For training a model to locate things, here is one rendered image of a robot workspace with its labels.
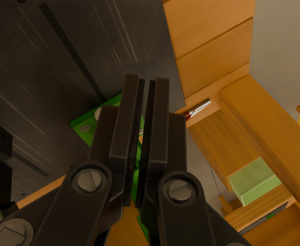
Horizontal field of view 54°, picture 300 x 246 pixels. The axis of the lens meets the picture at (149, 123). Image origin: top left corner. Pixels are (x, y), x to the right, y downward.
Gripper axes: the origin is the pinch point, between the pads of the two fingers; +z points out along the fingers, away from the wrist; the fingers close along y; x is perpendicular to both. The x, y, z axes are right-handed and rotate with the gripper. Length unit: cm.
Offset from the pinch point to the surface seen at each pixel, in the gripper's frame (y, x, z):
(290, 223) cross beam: 35, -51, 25
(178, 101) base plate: 8, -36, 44
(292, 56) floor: 126, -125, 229
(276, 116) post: 31, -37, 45
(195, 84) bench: 11, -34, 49
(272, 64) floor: 106, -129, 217
